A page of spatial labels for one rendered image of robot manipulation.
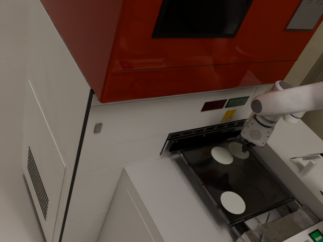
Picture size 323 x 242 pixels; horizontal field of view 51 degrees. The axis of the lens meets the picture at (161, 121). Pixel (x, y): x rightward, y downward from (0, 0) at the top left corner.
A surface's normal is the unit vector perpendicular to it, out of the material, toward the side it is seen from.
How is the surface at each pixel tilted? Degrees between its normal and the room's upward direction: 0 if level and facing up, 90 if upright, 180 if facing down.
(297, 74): 90
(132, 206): 90
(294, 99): 58
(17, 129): 0
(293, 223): 0
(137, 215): 90
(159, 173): 0
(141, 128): 90
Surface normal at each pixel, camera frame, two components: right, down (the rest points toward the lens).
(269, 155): -0.83, 0.14
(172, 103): 0.47, 0.68
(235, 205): 0.30, -0.72
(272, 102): -0.72, 0.00
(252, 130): -0.46, 0.47
